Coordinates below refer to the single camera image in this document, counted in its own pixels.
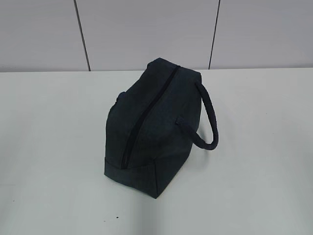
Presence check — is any dark blue insulated lunch bag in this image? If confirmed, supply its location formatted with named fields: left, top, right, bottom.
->
left=104, top=58, right=219, bottom=198

